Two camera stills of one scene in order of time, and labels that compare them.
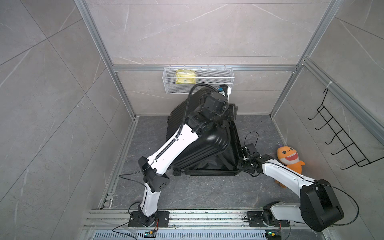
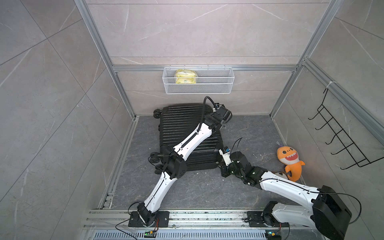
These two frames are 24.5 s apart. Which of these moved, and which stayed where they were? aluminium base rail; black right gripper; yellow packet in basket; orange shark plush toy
Moved: black right gripper
Stayed: orange shark plush toy; aluminium base rail; yellow packet in basket
